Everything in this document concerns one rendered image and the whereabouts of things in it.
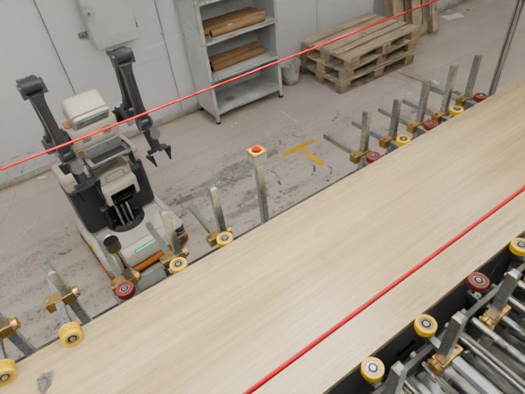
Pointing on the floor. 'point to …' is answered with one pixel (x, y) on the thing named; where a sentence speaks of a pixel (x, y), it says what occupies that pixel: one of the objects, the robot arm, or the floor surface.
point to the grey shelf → (264, 86)
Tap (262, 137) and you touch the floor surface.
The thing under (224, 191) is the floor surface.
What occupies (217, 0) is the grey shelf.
